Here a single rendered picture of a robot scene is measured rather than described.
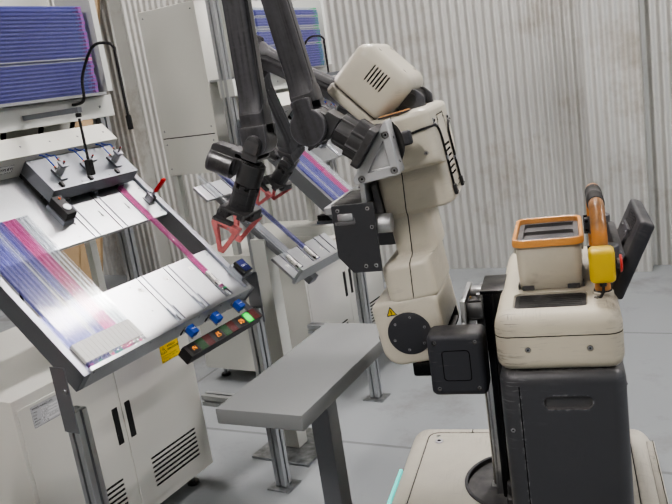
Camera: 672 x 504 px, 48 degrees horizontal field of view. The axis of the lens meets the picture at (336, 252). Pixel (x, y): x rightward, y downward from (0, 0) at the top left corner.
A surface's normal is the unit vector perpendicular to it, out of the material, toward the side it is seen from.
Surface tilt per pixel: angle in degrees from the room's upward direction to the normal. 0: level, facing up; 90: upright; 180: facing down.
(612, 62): 90
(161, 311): 44
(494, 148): 90
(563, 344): 90
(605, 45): 90
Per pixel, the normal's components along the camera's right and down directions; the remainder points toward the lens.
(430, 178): -0.27, 0.25
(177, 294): 0.49, -0.70
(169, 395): 0.86, -0.01
